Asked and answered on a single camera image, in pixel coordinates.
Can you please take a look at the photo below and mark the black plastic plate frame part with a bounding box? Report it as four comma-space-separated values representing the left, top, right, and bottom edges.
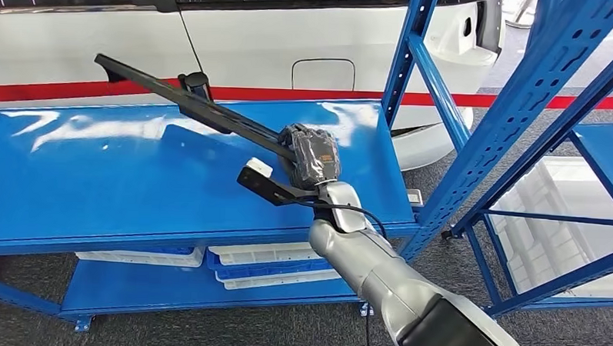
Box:
90, 52, 311, 165

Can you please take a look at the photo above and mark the blue metal shelf rack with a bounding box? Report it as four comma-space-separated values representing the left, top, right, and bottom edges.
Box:
0, 0, 613, 346
438, 28, 613, 322

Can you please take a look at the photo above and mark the red barrier belt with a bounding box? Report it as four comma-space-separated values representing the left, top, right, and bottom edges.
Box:
0, 73, 181, 110
209, 82, 613, 113

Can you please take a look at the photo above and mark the white car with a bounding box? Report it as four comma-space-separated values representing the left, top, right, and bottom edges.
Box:
0, 0, 510, 175

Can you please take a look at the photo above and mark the large white plastic crate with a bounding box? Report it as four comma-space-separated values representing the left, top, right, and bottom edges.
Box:
487, 153, 613, 300

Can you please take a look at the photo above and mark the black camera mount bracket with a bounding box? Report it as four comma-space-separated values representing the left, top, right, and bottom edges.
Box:
235, 165, 333, 210

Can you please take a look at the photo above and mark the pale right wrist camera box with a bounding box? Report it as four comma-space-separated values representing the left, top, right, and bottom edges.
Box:
245, 156, 275, 180

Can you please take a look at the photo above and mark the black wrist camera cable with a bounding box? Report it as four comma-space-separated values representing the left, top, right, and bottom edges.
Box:
294, 199, 389, 242

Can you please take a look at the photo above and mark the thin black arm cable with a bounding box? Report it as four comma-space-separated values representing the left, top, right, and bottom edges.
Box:
362, 304, 375, 346

